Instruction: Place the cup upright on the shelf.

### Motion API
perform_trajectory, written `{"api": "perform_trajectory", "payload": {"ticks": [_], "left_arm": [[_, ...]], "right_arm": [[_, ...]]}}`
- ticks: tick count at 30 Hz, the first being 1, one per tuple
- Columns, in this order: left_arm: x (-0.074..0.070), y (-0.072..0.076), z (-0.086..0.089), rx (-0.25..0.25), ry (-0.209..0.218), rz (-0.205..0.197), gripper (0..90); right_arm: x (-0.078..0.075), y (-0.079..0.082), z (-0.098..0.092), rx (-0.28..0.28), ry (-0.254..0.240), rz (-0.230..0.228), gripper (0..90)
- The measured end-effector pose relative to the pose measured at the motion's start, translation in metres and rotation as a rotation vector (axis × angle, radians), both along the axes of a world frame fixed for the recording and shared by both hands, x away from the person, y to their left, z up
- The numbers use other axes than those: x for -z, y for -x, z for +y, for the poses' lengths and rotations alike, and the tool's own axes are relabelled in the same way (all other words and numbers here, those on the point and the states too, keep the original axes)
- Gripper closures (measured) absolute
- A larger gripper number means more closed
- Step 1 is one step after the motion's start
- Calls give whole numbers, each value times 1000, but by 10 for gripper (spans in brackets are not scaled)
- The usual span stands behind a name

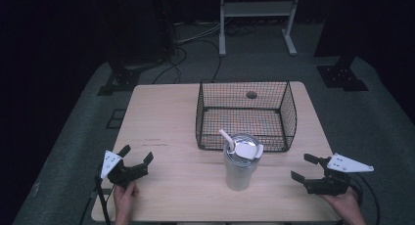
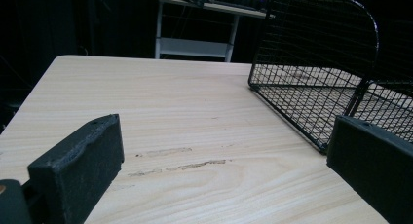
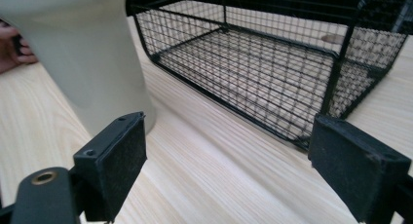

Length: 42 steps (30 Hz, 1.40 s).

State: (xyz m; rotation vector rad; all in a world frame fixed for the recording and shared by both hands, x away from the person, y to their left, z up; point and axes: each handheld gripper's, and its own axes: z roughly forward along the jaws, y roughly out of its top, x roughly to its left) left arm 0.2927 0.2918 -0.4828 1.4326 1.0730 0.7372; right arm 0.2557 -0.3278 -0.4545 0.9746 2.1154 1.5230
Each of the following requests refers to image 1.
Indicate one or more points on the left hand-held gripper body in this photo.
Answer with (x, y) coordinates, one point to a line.
(121, 171)

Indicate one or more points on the person's left hand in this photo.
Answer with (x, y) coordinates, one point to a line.
(124, 196)

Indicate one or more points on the white tumbler with straw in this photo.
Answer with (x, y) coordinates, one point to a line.
(240, 161)

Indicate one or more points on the small brown round object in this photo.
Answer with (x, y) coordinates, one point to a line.
(251, 95)

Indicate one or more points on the black stand with base plate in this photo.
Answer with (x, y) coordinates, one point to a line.
(341, 73)
(122, 73)

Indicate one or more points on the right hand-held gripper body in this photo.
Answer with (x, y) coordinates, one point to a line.
(336, 177)

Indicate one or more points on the person's right hand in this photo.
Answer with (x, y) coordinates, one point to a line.
(345, 205)

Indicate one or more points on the white metal stand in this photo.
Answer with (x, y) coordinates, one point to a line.
(257, 19)

